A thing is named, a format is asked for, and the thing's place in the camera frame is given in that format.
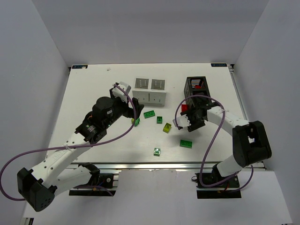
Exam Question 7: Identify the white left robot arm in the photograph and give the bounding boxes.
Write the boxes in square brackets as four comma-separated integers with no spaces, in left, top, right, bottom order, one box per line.
[17,86,144,212]

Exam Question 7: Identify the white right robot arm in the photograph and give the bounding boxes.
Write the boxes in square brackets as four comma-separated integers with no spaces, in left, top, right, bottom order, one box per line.
[173,103,272,188]

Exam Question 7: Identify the green curved brick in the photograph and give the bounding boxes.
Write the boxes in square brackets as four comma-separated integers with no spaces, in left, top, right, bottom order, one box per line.
[131,118,140,127]

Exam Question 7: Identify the green 2x3 brick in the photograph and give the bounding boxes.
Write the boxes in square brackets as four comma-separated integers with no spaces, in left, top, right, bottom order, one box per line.
[143,110,155,119]
[180,140,193,149]

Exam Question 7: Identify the white slotted two-bin container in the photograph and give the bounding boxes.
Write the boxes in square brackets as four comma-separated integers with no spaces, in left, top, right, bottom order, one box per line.
[132,78,167,106]

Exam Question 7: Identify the green 2x2 brick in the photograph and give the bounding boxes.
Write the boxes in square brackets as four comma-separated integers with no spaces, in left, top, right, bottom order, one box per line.
[157,116,163,124]

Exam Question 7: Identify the black slotted two-bin container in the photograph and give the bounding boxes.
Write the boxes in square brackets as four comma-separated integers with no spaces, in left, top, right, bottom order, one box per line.
[184,76,211,107]

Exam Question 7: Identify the green 2x3 brick front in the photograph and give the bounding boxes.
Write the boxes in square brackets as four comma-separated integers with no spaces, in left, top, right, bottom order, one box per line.
[180,140,193,149]

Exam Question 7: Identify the lime sloped brick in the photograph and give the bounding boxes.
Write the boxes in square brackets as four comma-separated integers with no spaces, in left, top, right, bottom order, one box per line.
[163,123,172,134]

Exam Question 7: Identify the light green printed brick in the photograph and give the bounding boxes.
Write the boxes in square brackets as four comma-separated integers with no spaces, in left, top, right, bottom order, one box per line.
[153,148,161,157]

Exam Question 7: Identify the dark logo sticker right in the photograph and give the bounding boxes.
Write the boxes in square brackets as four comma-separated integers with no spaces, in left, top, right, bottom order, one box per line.
[211,63,227,67]

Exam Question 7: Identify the dark logo sticker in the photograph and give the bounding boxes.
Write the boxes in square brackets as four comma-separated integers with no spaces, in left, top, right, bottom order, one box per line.
[211,63,227,67]
[71,65,88,69]

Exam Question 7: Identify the dark logo sticker left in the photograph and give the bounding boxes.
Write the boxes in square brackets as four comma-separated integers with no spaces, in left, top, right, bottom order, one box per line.
[71,65,88,69]

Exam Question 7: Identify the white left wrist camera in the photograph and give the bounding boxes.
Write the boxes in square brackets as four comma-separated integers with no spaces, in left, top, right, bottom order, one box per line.
[112,82,131,103]

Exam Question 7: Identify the aluminium table rail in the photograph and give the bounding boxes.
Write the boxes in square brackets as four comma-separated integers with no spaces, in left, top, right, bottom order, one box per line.
[62,162,266,171]

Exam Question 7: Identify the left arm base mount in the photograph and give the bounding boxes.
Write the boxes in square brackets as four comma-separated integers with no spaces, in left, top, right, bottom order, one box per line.
[69,163,118,197]

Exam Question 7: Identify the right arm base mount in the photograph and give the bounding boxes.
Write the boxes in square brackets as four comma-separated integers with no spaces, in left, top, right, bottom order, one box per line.
[191,173,241,199]

